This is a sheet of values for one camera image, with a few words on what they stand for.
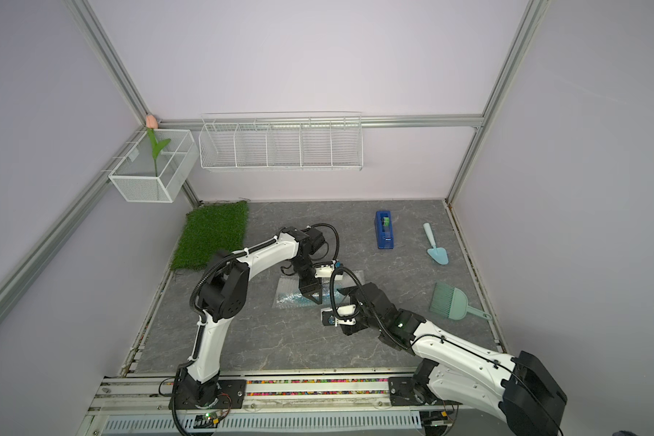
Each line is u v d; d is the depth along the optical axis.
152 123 0.89
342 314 0.66
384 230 1.05
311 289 0.83
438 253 1.02
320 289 0.84
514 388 0.42
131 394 0.75
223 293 0.55
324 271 0.84
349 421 0.71
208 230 1.08
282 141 0.97
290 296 0.87
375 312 0.59
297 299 0.86
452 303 0.89
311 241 0.82
